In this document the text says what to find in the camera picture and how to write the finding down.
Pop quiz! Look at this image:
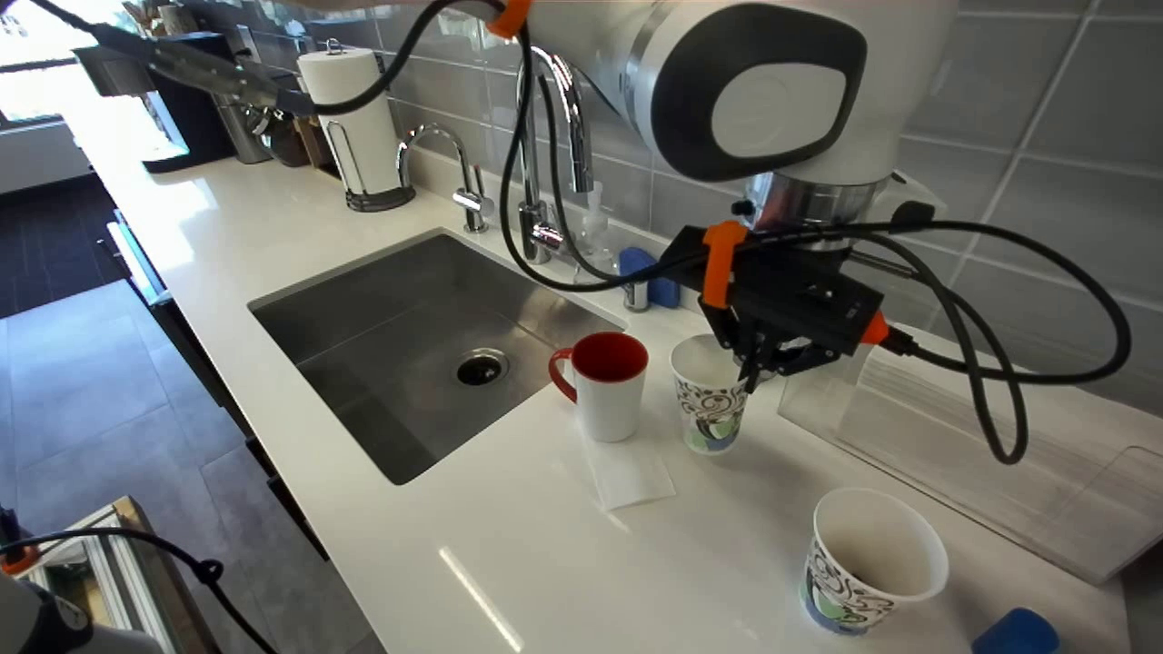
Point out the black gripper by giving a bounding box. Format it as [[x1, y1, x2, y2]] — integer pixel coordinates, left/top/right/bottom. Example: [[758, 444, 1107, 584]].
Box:
[[712, 302, 871, 396]]

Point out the patterned white paper cup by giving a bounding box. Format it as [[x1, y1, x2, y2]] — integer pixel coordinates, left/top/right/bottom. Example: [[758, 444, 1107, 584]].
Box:
[[798, 484, 953, 640], [668, 332, 755, 459]]

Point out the red and white mug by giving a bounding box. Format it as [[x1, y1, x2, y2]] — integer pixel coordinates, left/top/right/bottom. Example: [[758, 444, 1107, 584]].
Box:
[[543, 332, 651, 447]]

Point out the small blue container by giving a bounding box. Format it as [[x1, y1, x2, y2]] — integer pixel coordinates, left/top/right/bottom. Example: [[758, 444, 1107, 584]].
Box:
[[615, 243, 684, 318]]

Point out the white paper napkin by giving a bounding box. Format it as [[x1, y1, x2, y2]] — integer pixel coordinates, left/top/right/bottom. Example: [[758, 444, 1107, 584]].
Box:
[[579, 429, 679, 514]]

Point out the round sink drain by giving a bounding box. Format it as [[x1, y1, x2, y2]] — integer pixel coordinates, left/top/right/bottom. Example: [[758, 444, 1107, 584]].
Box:
[[455, 345, 508, 389]]

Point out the tall chrome faucet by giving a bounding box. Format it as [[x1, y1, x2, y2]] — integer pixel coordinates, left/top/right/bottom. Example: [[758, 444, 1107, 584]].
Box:
[[513, 45, 599, 266]]

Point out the blue sponge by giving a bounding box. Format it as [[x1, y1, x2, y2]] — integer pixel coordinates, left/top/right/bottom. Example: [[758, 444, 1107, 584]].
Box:
[[967, 606, 1064, 654]]

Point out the stainless steel sink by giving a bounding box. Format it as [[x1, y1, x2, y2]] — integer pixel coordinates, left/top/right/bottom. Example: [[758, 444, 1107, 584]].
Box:
[[247, 229, 620, 490]]

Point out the paper towel holder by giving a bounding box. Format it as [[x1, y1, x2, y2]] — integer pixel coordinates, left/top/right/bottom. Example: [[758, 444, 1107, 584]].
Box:
[[322, 112, 417, 218]]

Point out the white paper towel roll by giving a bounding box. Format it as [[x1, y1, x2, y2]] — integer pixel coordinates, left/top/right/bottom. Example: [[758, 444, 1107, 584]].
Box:
[[295, 45, 408, 199]]

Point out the wooden cart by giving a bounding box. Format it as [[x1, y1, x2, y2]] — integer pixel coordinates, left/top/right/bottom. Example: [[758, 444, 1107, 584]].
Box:
[[18, 490, 228, 654]]

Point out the grey round device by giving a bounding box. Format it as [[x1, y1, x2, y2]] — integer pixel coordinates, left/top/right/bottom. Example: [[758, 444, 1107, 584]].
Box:
[[0, 573, 98, 654]]

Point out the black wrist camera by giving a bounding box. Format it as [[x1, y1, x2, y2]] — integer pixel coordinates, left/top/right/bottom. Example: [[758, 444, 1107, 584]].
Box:
[[659, 215, 892, 356]]

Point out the orange cable clip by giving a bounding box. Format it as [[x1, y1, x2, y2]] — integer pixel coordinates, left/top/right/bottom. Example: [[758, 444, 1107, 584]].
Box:
[[485, 0, 539, 41]]

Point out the black floor cable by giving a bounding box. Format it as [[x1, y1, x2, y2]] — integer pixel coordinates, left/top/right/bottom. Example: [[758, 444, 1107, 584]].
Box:
[[0, 525, 278, 654]]

